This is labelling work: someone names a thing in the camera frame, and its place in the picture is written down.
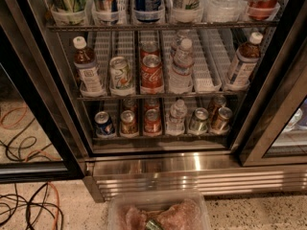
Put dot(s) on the clear water bottle top shelf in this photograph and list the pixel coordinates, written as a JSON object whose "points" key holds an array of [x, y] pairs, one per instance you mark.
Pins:
{"points": [[222, 10]]}

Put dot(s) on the rear water bottle middle shelf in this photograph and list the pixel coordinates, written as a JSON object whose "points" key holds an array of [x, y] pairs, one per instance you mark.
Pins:
{"points": [[180, 35]]}

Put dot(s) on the rear Coca-Cola can middle shelf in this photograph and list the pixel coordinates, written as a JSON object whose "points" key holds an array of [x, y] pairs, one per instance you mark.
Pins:
{"points": [[149, 48]]}

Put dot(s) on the right iced tea bottle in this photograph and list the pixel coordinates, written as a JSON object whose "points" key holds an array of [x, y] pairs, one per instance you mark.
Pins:
{"points": [[245, 60]]}

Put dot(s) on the iced tea bottle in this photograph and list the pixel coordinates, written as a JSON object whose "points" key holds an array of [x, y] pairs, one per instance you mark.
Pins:
{"points": [[245, 60], [87, 65]]}

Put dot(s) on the front water bottle middle shelf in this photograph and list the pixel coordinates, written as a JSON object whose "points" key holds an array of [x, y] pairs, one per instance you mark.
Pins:
{"points": [[181, 69]]}

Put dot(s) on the front Coca-Cola can middle shelf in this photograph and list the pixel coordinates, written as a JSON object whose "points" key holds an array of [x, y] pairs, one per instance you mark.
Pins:
{"points": [[151, 71]]}

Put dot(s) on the stainless steel display fridge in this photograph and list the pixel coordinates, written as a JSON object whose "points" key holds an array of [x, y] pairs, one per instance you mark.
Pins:
{"points": [[232, 163]]}

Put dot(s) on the rear red can bottom shelf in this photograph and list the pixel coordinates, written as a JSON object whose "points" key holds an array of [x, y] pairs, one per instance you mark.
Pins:
{"points": [[152, 103]]}

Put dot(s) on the left iced tea bottle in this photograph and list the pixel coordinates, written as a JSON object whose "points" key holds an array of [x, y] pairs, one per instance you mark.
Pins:
{"points": [[87, 65]]}

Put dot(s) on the water bottle bottom shelf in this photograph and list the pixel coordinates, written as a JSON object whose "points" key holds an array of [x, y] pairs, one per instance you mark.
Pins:
{"points": [[176, 117]]}

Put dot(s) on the rear gold can bottom shelf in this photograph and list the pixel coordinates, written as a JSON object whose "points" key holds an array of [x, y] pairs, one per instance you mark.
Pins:
{"points": [[130, 104]]}

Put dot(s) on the gold can shelf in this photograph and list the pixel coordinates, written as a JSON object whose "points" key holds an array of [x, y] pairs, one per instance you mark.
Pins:
{"points": [[128, 122], [130, 104]]}

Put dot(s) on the green silver can bottom shelf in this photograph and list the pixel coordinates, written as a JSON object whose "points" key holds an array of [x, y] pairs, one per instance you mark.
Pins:
{"points": [[198, 121]]}

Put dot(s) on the front red can bottom shelf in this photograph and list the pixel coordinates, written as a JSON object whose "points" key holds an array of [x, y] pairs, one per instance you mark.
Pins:
{"points": [[152, 121]]}

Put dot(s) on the front gold can bottom shelf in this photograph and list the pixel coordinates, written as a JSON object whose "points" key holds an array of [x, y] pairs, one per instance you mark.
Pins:
{"points": [[128, 122]]}

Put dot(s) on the blue can bottom shelf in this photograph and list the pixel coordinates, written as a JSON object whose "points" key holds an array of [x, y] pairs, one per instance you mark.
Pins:
{"points": [[104, 124]]}

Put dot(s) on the open glass fridge door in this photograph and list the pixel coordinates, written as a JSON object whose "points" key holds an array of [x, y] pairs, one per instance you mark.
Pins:
{"points": [[39, 126]]}

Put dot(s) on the white green soda can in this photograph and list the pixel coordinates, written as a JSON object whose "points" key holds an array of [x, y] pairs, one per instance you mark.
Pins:
{"points": [[120, 72]]}

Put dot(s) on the rear right gold can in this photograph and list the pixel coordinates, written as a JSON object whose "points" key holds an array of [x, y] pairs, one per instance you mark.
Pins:
{"points": [[215, 104]]}

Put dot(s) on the front right gold can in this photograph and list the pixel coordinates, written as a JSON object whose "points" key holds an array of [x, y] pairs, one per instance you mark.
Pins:
{"points": [[221, 119]]}

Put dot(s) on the pink cloth in bin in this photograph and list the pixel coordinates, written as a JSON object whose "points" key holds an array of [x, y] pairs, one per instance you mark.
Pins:
{"points": [[185, 215]]}

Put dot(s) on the clear plastic bin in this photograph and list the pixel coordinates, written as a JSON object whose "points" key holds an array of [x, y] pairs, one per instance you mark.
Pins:
{"points": [[153, 201]]}

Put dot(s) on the green object in bin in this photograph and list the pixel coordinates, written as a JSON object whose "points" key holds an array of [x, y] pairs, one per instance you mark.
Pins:
{"points": [[152, 225]]}

